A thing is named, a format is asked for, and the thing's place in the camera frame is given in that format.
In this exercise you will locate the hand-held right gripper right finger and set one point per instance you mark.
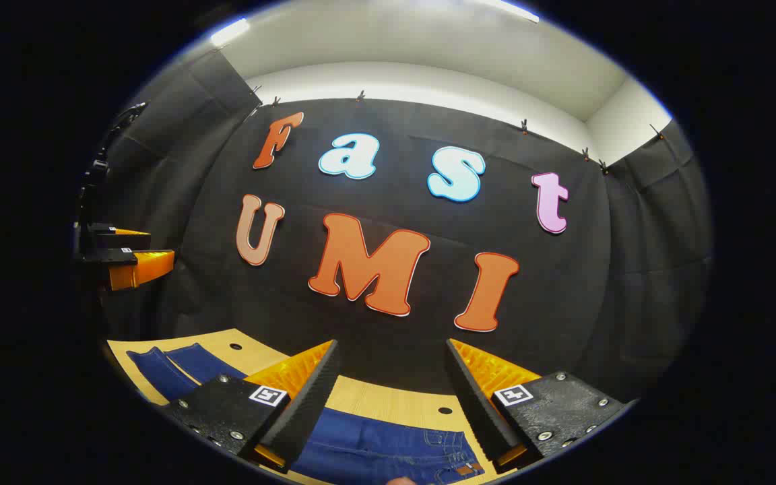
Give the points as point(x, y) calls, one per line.
point(479, 411)

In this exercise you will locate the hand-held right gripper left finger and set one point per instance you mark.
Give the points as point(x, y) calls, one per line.
point(307, 411)

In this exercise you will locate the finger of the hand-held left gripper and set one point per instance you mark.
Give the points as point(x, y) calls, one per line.
point(113, 238)
point(133, 268)

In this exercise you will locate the blue jeans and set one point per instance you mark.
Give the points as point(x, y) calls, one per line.
point(374, 448)

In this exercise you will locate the ceiling light strip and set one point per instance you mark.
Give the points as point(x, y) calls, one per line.
point(230, 31)
point(512, 10)

